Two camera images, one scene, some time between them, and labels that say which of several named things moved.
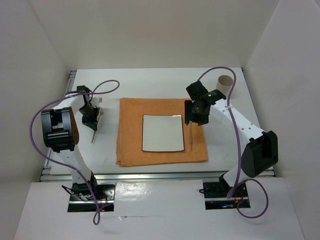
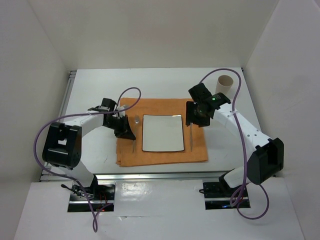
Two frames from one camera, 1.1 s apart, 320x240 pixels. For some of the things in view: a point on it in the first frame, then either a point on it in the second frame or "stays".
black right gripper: [189, 116] stays
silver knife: [191, 134] stays
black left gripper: [91, 122] -> [125, 131]
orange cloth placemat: [130, 133] stays
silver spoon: [93, 136] -> [137, 121]
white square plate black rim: [162, 133] stays
